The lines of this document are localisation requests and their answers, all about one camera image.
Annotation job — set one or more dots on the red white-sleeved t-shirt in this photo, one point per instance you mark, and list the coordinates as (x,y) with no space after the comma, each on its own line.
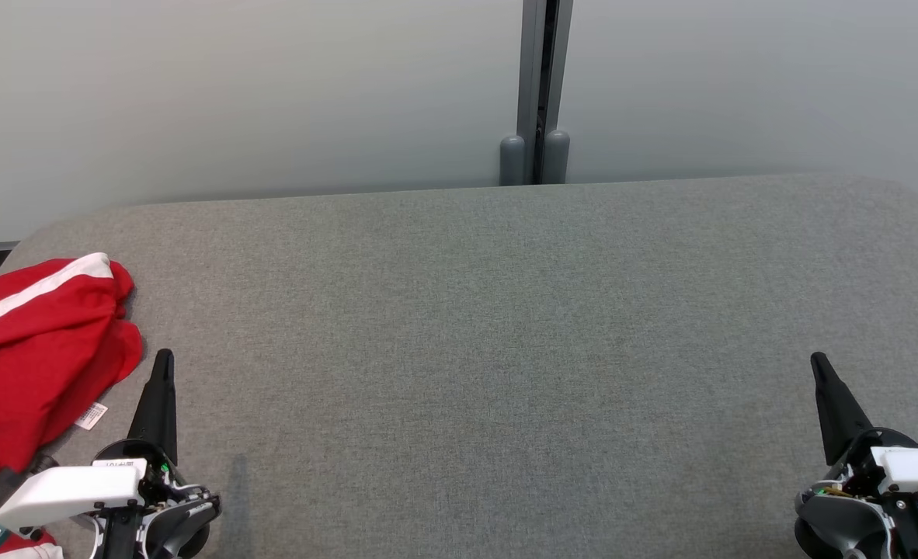
(32,388)

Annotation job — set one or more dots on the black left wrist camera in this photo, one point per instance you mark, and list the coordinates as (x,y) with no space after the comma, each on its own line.
(1,489)

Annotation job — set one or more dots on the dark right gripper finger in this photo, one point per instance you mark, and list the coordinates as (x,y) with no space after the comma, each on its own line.
(839,419)

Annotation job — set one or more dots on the grey metal partition post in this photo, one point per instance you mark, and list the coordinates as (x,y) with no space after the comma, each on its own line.
(533,70)

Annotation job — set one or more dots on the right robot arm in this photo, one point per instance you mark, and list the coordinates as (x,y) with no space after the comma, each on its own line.
(839,520)

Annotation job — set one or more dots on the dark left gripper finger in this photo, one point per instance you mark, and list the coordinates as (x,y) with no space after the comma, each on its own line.
(160,411)

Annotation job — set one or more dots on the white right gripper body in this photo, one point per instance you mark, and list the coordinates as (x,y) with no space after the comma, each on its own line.
(917,470)

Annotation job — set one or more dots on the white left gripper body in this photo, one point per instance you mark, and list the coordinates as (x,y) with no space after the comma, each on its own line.
(71,487)

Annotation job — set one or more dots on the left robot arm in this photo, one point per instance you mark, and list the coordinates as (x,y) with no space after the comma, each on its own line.
(187,520)

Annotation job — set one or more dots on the grey rounded partition foot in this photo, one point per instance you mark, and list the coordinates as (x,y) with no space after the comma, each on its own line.
(512,163)
(557,159)

